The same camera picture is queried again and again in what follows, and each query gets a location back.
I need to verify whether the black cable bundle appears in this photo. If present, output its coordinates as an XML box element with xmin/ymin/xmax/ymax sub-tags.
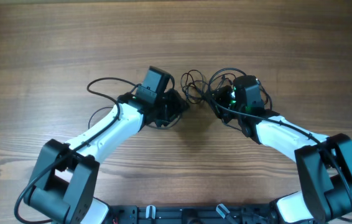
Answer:
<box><xmin>87</xmin><ymin>67</ymin><xmax>272</xmax><ymax>131</ymax></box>

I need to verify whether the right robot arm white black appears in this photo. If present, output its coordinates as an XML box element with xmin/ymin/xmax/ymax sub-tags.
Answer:
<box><xmin>206</xmin><ymin>75</ymin><xmax>352</xmax><ymax>223</ymax></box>

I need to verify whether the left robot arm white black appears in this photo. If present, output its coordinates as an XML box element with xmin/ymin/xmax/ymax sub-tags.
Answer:
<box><xmin>14</xmin><ymin>67</ymin><xmax>188</xmax><ymax>223</ymax></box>

